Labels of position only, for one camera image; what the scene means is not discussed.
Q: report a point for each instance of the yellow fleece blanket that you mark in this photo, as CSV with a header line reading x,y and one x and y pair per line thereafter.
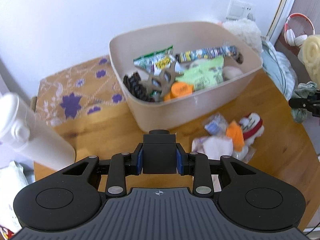
x,y
311,52

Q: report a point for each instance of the cream fur hat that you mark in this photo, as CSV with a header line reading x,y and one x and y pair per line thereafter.
x,y
232,72

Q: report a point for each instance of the white wall switch socket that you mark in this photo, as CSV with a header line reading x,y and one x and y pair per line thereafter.
x,y
236,8

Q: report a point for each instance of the long blue snack packet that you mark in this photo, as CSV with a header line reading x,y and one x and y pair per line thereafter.
x,y
205,52

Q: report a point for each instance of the wooden desk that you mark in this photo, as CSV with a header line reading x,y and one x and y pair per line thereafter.
x,y
275,155

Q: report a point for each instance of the brown antler hair clip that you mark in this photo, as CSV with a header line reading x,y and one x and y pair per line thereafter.
x,y
165,77

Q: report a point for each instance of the small clear packet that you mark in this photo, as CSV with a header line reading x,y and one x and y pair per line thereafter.
x,y
215,126

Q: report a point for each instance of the red and white headphones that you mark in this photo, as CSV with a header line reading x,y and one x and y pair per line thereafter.
x,y
291,33

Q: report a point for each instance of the clear packet of white gauze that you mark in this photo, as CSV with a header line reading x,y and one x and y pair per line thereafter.
x,y
215,146

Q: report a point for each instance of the black hair claw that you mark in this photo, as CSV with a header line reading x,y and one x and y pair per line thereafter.
x,y
135,85

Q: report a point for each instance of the light blue striped clothing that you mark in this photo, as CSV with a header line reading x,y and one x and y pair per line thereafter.
x,y
280,65

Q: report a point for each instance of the beige plastic storage bin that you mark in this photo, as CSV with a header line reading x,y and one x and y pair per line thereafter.
x,y
175,115

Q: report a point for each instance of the black square box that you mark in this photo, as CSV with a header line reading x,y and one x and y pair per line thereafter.
x,y
158,155

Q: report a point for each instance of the brown floral cloth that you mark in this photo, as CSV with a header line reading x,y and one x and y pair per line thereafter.
x,y
75,87

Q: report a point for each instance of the white cat plush orange hat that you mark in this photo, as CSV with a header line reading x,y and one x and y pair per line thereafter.
x,y
252,127

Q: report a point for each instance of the white insulated bottle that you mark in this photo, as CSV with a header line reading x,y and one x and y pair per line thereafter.
x,y
37,135

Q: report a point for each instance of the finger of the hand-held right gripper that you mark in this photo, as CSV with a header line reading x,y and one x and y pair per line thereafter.
x,y
315,93
302,103

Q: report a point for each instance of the green knit scrunchie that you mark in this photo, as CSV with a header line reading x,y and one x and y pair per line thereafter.
x,y
301,90

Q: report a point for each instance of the light green snack pouch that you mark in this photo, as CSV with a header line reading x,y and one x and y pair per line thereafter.
x,y
205,76

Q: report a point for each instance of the green and white snack bag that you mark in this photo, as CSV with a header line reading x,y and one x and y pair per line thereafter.
x,y
152,60

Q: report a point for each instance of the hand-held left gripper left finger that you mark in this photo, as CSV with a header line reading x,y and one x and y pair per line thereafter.
x,y
140,161

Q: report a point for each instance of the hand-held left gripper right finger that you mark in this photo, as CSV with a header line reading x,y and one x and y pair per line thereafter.
x,y
179,161

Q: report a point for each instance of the white fluffy plush toy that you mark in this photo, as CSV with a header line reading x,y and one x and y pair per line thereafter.
x,y
245,32

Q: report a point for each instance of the orange plastic bottle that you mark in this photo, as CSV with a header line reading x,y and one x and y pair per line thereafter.
x,y
180,90

